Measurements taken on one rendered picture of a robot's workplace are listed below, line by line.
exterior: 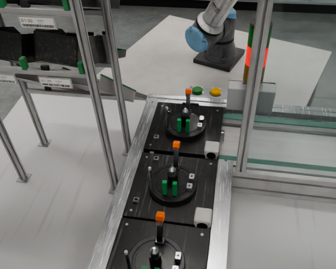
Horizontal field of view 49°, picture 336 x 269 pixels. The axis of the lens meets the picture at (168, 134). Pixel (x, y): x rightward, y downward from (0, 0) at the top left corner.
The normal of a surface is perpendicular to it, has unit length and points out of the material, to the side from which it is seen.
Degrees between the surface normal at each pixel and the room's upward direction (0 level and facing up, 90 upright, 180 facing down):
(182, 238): 0
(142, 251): 0
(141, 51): 0
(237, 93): 90
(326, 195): 90
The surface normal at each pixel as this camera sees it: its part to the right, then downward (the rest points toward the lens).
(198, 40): -0.69, 0.59
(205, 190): -0.04, -0.73
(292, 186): -0.18, 0.68
